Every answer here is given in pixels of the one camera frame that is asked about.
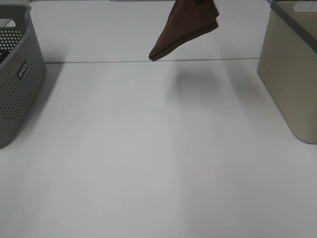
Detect brown towel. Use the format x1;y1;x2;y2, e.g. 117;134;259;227
149;0;219;61

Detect beige plastic storage bin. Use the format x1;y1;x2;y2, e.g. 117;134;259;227
258;0;317;144

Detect grey perforated plastic basket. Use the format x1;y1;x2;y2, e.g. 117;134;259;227
0;4;47;147

